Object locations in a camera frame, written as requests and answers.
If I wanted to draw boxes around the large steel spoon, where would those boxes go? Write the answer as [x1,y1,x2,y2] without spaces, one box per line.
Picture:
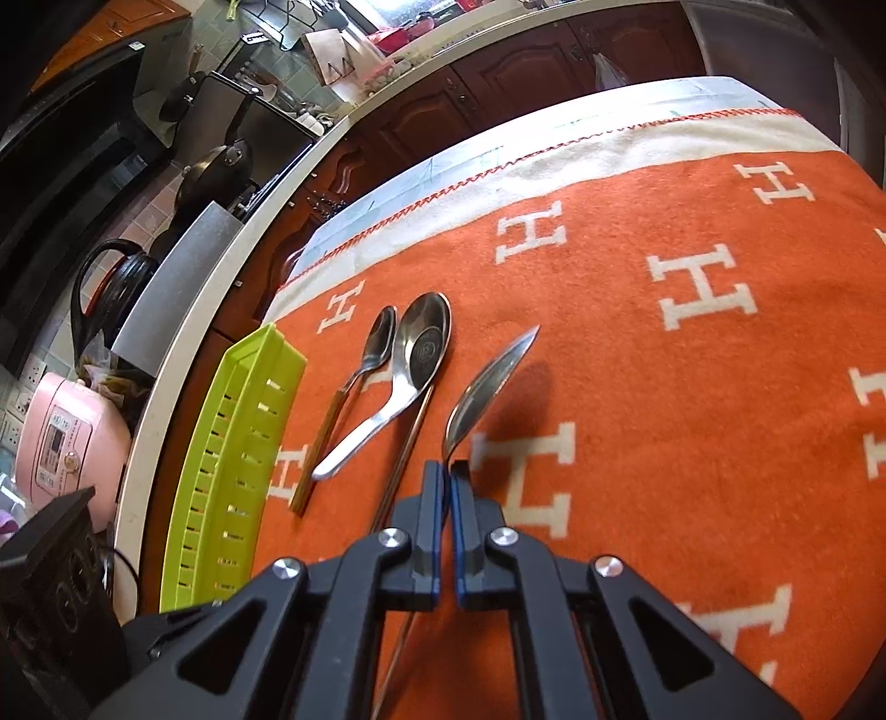
[443,325,541,479]

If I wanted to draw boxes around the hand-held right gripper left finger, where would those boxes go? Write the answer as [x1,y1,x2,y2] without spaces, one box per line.
[90,460,444,720]

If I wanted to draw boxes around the clear plastic bag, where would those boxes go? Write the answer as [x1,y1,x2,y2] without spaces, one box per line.
[591,52,627,91]

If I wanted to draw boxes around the black frying pan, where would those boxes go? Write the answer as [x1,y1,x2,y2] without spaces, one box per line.
[158,69,209,126]

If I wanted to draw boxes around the bag of dried food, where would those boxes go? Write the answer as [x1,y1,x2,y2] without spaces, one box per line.
[76,353,150,403]

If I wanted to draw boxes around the pink rice cooker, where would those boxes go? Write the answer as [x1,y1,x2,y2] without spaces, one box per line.
[14,372,132,534]

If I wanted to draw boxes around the dark wok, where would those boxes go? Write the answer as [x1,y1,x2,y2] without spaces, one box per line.
[173,142,254,209]

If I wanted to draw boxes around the white kitchen countertop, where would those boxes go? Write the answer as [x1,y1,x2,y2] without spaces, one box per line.
[114,0,693,610]

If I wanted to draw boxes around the black pot with handle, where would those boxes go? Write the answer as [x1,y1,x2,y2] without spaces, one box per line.
[69,239,163,361]

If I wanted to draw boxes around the grey built-in appliance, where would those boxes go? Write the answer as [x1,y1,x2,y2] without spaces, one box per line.
[682,0,886,188]

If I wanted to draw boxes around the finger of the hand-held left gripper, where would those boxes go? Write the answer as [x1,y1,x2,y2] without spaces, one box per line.
[123,601,226,693]

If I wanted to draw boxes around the stainless steel splash panel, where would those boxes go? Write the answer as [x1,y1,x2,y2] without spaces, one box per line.
[111,202,243,378]

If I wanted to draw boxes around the short steel soup spoon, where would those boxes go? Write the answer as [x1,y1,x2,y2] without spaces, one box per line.
[311,292,452,482]

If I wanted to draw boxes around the green plastic utensil tray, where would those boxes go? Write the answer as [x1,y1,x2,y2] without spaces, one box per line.
[159,322,307,614]

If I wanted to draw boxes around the orange wooden wall cabinet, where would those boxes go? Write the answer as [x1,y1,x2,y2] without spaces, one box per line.
[31,0,191,91]

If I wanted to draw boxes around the steel spoon with wooden handle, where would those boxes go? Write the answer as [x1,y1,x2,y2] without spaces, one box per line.
[291,306,399,517]

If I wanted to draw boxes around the wooden cutting board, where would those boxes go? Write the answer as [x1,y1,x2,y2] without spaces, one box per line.
[305,28,357,88]

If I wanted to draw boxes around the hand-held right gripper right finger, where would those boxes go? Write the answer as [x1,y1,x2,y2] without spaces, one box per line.
[449,460,804,720]

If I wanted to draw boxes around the orange letter-patterned blanket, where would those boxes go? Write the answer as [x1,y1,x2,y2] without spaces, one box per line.
[249,111,886,720]

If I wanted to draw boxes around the light blue tablecloth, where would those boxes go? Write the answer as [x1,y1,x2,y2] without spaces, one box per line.
[294,73,797,271]

